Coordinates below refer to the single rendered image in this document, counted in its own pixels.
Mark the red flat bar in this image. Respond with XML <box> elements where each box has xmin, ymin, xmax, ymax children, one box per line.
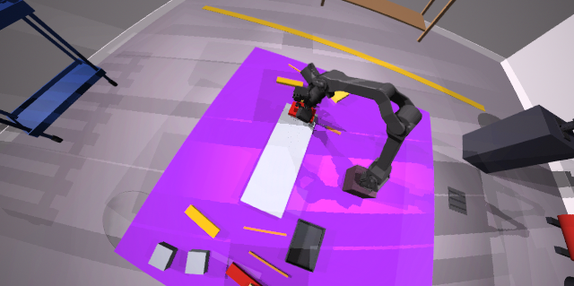
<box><xmin>226</xmin><ymin>262</ymin><xmax>262</xmax><ymax>286</ymax></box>

